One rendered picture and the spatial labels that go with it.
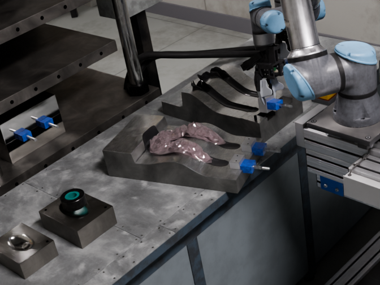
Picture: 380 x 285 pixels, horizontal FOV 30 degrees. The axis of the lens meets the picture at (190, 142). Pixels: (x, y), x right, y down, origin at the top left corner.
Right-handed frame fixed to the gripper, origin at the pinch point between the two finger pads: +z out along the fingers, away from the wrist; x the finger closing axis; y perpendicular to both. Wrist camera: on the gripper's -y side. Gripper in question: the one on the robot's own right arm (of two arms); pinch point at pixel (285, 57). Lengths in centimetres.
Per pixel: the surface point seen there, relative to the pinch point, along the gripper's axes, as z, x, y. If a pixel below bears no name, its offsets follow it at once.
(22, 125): 4, -83, -66
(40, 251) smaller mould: 9, -124, -4
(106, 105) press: 16, -41, -67
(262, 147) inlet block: 8, -47, 23
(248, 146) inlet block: 7, -50, 19
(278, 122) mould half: 11.3, -27.1, 14.5
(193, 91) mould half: 1.5, -35.8, -17.9
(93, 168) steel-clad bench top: 15, -79, -32
